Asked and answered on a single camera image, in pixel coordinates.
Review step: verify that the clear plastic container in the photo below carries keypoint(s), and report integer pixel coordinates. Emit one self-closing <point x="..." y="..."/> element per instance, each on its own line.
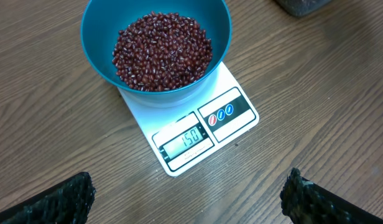
<point x="300" y="8"/>

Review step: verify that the red beans in bowl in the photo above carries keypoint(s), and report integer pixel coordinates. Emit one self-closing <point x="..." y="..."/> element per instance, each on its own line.
<point x="162" y="52"/>

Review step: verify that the white kitchen scale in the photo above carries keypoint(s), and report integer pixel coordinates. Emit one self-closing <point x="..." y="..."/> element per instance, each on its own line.
<point x="184" y="130"/>

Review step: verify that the blue bowl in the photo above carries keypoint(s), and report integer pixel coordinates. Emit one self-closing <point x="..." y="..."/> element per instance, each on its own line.
<point x="103" y="19"/>

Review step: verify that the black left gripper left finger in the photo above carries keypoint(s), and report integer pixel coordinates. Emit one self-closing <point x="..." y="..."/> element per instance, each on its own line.
<point x="67" y="202"/>

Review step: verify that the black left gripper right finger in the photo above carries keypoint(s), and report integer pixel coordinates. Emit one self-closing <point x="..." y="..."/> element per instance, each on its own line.
<point x="305" y="202"/>

